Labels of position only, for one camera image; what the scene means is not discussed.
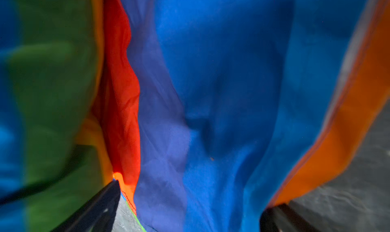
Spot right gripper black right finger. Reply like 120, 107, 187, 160
260, 204, 320, 232

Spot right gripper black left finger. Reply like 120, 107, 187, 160
53, 180, 121, 232

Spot rainbow striped shorts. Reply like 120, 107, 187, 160
1, 0, 390, 232

